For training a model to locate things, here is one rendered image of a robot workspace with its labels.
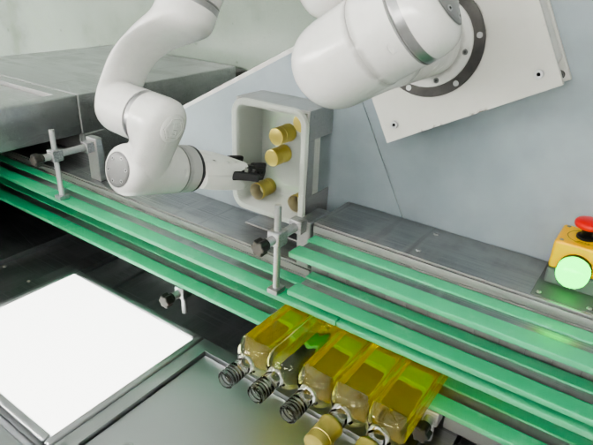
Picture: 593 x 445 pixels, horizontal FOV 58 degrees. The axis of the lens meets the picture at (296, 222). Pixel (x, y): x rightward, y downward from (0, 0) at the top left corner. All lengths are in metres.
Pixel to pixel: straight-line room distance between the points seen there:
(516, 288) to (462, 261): 0.09
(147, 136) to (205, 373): 0.49
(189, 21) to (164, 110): 0.12
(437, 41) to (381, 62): 0.05
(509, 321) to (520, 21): 0.40
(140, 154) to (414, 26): 0.41
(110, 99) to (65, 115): 0.80
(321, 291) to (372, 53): 0.50
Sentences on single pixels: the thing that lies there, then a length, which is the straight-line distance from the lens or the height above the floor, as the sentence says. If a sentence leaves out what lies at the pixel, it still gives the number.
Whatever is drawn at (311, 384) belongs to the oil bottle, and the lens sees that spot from 0.80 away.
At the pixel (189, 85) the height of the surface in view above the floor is 0.34.
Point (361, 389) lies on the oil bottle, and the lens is 0.79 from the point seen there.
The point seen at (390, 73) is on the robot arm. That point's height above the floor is 1.11.
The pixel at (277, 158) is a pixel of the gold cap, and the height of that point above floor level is 0.81.
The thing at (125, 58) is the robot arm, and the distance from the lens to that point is 0.82.
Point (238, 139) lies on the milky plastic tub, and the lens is 1.05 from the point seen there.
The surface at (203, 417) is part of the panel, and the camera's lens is 0.96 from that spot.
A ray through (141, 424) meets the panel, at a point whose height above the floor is 1.20.
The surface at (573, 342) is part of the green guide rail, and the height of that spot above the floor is 0.92.
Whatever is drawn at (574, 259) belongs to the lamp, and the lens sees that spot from 0.83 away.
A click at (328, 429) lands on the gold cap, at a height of 1.14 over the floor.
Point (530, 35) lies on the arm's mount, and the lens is 0.80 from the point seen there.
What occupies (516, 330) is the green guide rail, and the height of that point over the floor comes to 0.95.
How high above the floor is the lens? 1.59
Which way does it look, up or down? 48 degrees down
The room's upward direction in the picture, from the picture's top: 120 degrees counter-clockwise
